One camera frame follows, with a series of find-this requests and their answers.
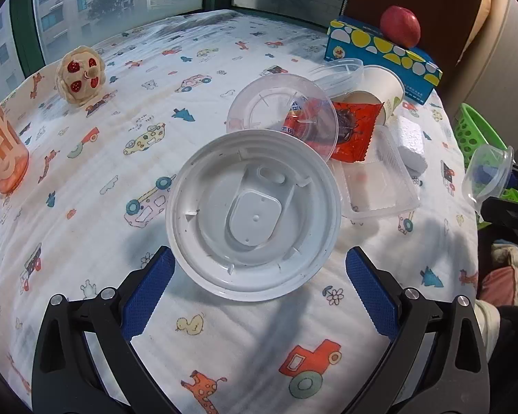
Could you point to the floral pink clothing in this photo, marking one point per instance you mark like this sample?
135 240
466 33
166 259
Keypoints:
511 276

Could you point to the white paper cup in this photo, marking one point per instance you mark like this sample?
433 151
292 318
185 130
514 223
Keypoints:
384 84

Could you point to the pizza plush toy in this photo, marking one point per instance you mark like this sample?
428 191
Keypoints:
80 75

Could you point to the orange snack wrapper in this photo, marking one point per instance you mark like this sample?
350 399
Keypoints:
354 133

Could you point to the white foam block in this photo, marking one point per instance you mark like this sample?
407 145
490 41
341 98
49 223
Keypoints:
410 142

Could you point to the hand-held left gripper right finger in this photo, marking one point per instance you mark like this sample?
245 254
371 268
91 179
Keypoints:
371 293

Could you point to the blue spotted tissue box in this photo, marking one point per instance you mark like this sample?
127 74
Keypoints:
380 58

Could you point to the printed blanket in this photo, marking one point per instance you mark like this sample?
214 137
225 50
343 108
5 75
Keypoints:
112 172

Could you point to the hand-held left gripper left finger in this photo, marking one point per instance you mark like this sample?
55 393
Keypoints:
149 293

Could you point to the white plastic lid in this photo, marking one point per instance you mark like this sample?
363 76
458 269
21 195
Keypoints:
216 207

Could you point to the small clear plastic cup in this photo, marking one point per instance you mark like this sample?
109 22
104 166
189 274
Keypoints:
485 177

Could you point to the clear plastic tray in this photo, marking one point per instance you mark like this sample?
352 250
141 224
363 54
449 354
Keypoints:
380 189

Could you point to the white panel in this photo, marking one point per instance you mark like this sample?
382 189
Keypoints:
516 73

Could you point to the green window frame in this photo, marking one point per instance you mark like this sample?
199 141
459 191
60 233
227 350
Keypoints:
26 30

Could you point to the green plastic basket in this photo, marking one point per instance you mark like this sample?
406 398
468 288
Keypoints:
479 133

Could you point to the clear round plastic lid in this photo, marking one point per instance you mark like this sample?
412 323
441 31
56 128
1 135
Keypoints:
267 103

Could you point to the orange translucent bottle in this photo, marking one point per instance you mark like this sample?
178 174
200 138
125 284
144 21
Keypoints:
0 146

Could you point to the red apple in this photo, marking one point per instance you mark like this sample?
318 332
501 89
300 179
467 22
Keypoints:
400 25

